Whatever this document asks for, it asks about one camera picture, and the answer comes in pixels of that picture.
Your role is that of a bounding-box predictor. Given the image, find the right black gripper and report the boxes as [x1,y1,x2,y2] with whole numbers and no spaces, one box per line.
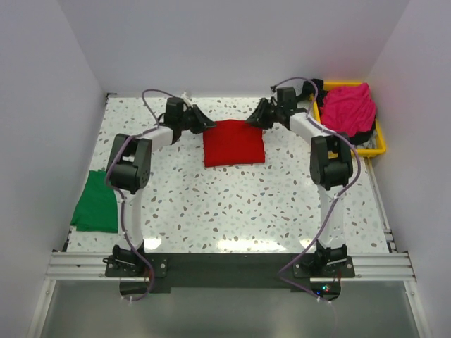
[245,98,283,130]

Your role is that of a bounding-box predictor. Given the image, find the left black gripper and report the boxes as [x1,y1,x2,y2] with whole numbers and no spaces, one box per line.
[178,104,216,135]

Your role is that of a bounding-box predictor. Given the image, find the red t shirt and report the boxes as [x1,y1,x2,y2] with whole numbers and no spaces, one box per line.
[203,120,266,168]

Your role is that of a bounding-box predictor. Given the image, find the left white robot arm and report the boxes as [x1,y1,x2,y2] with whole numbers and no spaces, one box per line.
[105,96,216,277]

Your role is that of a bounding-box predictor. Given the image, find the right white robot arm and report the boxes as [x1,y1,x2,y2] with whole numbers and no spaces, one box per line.
[246,87,353,277]

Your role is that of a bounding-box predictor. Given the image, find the black t shirt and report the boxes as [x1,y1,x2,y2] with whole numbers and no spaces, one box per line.
[297,79,328,107]

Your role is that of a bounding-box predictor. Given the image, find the pink t shirt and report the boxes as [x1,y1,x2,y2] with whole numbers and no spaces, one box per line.
[320,82,377,137]

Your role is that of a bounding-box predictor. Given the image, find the grey cloth in bin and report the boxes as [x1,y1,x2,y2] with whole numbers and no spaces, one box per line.
[362,132,379,150]

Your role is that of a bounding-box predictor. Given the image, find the yellow plastic bin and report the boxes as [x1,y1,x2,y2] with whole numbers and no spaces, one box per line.
[314,81,386,158]

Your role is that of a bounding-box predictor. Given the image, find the folded green t shirt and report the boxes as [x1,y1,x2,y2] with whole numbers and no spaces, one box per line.
[70,170,118,234]

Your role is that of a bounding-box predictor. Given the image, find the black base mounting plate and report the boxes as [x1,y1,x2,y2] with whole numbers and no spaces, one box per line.
[103,250,356,299]

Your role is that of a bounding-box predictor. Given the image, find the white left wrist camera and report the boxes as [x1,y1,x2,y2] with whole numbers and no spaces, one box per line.
[180,92,192,107]

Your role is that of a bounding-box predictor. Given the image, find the aluminium rail frame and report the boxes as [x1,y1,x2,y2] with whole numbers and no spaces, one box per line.
[29,226,432,337]

